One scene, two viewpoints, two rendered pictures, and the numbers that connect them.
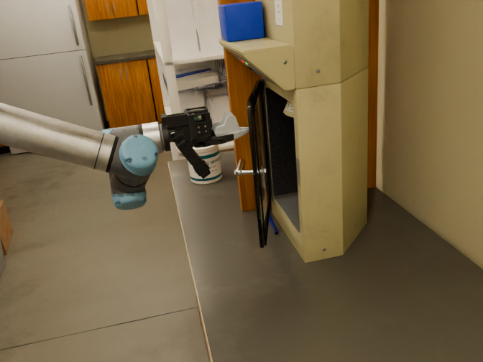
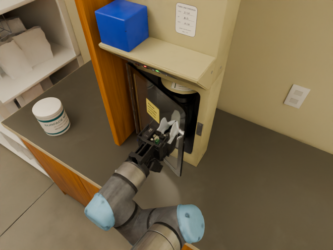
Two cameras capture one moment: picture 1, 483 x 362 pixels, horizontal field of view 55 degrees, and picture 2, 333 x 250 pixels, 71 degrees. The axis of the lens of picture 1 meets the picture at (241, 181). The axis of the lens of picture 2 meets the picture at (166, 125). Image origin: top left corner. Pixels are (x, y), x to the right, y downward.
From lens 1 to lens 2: 0.90 m
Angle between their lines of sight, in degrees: 46
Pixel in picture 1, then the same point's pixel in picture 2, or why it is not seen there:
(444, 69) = (236, 27)
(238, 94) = (107, 77)
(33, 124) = not seen: outside the picture
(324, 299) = (229, 186)
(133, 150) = (195, 229)
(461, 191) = (244, 91)
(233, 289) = not seen: hidden behind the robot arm
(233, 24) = (131, 35)
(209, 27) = not seen: outside the picture
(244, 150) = (115, 111)
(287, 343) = (244, 226)
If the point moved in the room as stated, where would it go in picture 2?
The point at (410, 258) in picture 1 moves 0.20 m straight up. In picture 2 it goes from (233, 135) to (243, 107)
